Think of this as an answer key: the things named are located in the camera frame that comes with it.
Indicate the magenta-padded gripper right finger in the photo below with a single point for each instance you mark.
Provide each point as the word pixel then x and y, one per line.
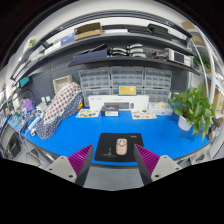
pixel 163 166

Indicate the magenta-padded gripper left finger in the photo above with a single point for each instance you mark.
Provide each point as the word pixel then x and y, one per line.
pixel 63 166

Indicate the pink transparent computer mouse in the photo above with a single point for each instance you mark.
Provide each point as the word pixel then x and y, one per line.
pixel 121 146

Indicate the black mouse pad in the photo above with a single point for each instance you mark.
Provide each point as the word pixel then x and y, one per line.
pixel 105 146

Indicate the printed picture card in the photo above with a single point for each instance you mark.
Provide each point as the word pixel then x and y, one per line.
pixel 87 113
pixel 143 115

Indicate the white and blue carton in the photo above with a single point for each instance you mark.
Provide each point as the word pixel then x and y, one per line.
pixel 161 110

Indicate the patterned fabric bundle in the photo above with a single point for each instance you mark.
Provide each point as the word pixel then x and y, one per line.
pixel 60 106

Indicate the green plant in white pot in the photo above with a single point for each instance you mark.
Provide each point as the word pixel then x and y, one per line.
pixel 191 106

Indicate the small black box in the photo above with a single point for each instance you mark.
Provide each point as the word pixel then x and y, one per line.
pixel 110 111

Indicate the long white keyboard box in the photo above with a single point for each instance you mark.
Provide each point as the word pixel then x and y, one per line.
pixel 95 101

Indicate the grey small-parts drawer cabinet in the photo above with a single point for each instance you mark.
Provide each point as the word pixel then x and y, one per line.
pixel 126 76
pixel 156 94
pixel 95 78
pixel 115 90
pixel 96 91
pixel 158 77

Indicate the white plastic crate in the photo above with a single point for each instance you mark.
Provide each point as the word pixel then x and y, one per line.
pixel 61 83

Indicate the yellow and blue box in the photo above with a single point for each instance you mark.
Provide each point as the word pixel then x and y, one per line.
pixel 127 90

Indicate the dark wall shelf unit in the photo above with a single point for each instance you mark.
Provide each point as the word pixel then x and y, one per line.
pixel 133 60

